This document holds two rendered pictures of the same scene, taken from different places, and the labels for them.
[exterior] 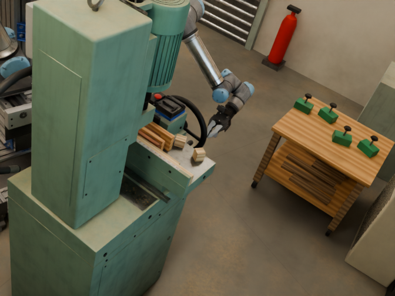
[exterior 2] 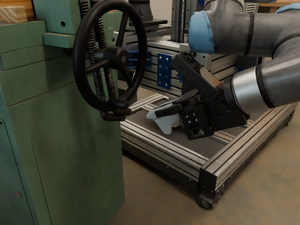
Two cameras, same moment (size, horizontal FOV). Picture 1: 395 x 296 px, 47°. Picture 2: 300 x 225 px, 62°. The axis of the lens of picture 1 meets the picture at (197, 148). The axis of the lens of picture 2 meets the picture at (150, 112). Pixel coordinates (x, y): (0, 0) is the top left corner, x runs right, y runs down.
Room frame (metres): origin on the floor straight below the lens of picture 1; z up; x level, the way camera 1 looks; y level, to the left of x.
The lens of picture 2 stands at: (1.82, -0.53, 0.97)
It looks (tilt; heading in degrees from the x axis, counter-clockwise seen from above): 26 degrees down; 98
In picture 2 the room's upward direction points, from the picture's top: straight up
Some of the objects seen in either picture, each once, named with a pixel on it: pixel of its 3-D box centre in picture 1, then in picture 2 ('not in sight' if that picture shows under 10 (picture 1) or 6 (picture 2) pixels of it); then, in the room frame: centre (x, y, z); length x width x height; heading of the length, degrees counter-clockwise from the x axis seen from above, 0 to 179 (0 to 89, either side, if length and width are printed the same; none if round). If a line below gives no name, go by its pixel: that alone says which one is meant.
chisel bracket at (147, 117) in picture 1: (134, 118); not in sight; (1.31, 0.25, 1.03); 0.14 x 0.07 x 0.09; 156
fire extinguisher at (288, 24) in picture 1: (283, 37); not in sight; (4.12, -0.45, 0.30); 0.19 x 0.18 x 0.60; 159
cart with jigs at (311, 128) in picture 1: (321, 158); not in sight; (2.42, -0.80, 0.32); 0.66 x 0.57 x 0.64; 67
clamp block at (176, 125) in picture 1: (163, 118); (72, 12); (1.51, 0.17, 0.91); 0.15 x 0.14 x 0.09; 66
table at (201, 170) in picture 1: (148, 135); (54, 27); (1.43, 0.21, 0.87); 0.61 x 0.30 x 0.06; 66
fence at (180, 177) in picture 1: (126, 139); not in sight; (1.30, 0.27, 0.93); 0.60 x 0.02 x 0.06; 66
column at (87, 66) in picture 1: (84, 118); not in sight; (1.06, 0.36, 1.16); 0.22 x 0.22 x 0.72; 66
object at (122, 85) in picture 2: not in sight; (120, 93); (1.57, 0.43, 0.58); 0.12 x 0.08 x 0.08; 156
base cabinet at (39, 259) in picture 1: (97, 243); (37, 149); (1.22, 0.29, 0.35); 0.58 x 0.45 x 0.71; 156
